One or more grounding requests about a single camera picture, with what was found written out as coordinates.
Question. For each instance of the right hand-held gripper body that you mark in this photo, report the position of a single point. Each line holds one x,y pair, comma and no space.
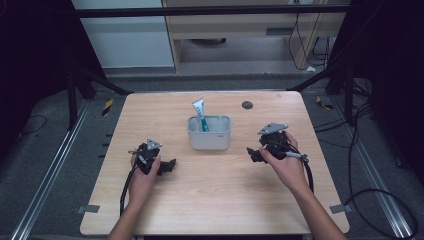
275,140

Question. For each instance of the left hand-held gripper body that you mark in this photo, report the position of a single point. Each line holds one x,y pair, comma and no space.
148,156

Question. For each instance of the white two-compartment holder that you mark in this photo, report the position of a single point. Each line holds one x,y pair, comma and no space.
209,140

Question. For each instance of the white and teal toothpaste tube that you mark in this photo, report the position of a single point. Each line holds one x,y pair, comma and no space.
199,106

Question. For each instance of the person's left hand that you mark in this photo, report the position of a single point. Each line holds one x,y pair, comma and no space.
143,183

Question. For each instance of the person's right hand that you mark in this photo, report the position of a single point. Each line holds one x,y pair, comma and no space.
286,170

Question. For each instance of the dark round table grommet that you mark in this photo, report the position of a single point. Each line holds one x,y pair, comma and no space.
247,105

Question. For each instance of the yellow and black tape strip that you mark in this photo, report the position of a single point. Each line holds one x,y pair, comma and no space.
107,107
324,103

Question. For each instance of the black metal stand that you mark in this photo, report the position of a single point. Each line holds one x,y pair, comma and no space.
71,100
348,93

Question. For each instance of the white cabinet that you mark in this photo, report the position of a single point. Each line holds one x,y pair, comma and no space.
126,43

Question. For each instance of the light wooden desk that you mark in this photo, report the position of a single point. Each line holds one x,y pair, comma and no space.
233,25

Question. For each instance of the black curtain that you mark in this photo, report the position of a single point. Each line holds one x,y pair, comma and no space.
33,60
393,66

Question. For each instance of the grey table bracket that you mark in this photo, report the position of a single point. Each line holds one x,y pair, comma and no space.
340,209
88,209

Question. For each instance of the aluminium floor rail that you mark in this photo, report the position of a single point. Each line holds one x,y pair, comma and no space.
376,180
46,180

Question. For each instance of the black horizontal frame bar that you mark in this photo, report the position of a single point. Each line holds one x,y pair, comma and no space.
200,11

